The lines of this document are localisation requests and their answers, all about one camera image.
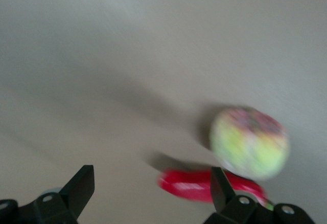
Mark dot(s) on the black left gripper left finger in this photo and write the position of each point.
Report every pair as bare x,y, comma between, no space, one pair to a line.
56,206

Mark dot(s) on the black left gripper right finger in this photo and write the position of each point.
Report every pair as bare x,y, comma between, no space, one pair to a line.
237,211

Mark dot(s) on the red chili pepper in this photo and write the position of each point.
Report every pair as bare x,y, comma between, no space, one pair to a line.
186,185

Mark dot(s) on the yellow pink peach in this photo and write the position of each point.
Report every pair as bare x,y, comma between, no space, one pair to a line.
250,144

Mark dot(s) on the brown table mat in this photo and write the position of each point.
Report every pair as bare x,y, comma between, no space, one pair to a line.
127,55

